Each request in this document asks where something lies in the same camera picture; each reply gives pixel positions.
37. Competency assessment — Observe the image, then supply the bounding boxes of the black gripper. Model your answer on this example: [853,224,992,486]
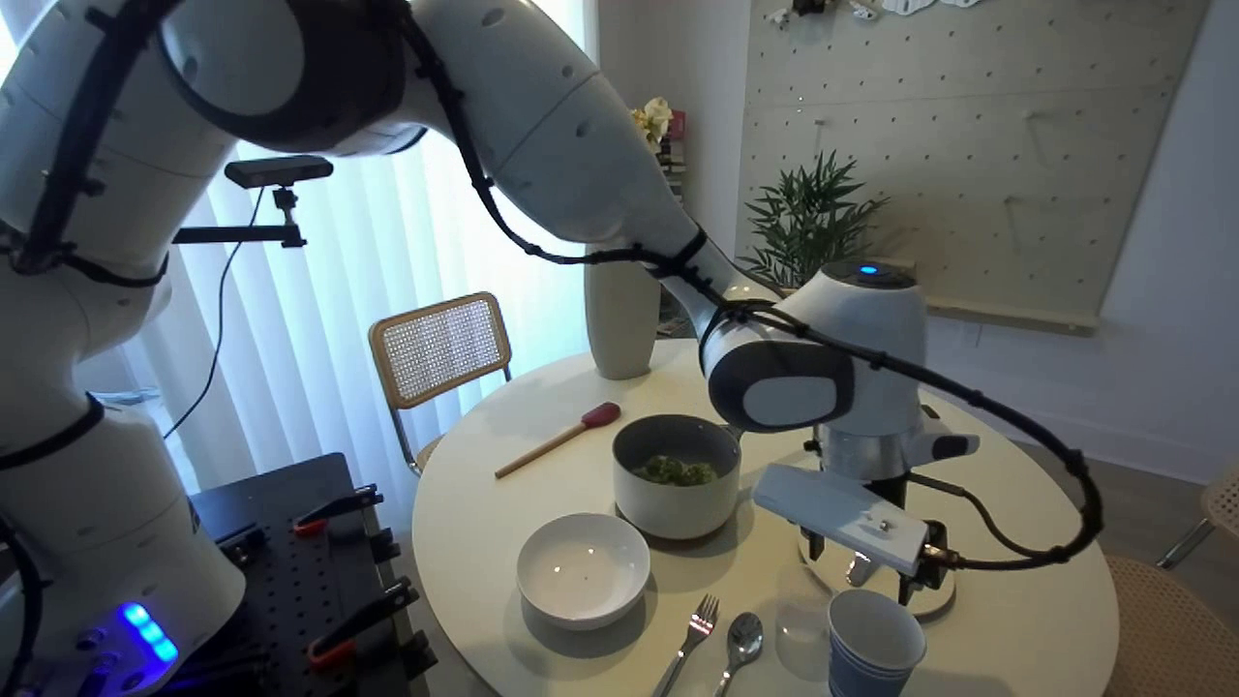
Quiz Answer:
[792,477,956,613]

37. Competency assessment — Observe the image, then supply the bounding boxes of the clear round glass disc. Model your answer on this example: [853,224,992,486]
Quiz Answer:
[769,597,838,663]

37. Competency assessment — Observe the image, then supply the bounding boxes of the green food in saucepan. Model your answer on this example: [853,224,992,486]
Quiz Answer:
[634,448,723,491]

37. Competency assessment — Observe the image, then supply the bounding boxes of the white ceramic bowl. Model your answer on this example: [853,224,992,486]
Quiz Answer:
[510,510,658,639]

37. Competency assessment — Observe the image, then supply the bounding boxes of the wicker back chair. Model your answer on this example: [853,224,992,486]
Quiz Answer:
[365,288,518,477]
[1102,469,1239,697]

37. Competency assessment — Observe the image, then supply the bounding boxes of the tall ribbed white vase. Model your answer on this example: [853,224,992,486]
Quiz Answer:
[582,247,666,385]

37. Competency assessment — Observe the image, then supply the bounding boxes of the green potted plant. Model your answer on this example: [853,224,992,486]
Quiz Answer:
[740,148,893,295]

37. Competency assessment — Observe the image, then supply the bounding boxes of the cream flower bouquet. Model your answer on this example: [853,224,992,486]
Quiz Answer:
[627,93,688,194]

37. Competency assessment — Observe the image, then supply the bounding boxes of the black clamp with orange grip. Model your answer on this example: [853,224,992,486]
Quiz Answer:
[302,572,427,677]
[290,482,387,543]

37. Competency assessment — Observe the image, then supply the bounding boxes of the white sheer curtain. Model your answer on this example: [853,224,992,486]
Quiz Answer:
[74,0,605,510]

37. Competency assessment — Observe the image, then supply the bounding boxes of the white saucepan with grey handle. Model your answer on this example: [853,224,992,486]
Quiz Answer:
[607,412,747,545]

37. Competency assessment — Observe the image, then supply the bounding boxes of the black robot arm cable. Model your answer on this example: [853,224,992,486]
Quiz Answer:
[399,0,1113,576]

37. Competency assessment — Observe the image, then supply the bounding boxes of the red spatula with wooden handle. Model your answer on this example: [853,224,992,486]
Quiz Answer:
[490,398,627,486]

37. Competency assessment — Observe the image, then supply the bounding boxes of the beige wall pegboard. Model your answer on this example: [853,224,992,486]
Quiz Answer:
[733,0,1220,331]

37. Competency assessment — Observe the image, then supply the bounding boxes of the white wall ornaments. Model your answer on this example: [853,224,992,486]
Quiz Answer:
[767,0,992,31]

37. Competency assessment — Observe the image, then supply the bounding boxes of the black camera on stand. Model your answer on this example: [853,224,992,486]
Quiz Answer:
[172,153,336,265]

